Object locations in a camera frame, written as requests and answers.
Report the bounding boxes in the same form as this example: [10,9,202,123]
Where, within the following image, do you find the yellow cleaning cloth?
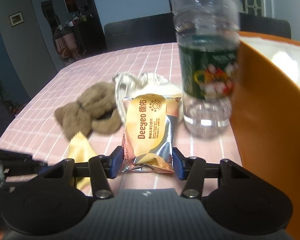
[66,131,98,191]

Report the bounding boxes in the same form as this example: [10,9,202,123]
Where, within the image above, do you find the Deeyeo yellow wipe packet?
[122,94,181,173]

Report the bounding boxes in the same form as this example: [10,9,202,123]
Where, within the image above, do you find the brown plush scrunchie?
[54,82,122,140]

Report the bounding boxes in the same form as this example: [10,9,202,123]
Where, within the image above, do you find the potted green plant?
[0,81,17,116]

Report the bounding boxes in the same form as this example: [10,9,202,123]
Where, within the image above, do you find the orange storage box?
[230,31,300,239]

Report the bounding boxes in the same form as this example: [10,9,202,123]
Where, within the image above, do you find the clear plastic water bottle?
[172,0,239,137]

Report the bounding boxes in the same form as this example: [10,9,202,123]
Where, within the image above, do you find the black chair left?
[104,12,177,51]

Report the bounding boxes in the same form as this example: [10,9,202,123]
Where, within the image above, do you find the black chair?
[239,12,292,38]
[104,12,177,51]

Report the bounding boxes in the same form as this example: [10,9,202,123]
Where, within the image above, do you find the black chair right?
[239,12,292,38]

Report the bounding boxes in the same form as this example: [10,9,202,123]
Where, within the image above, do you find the framed wall picture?
[9,11,24,27]

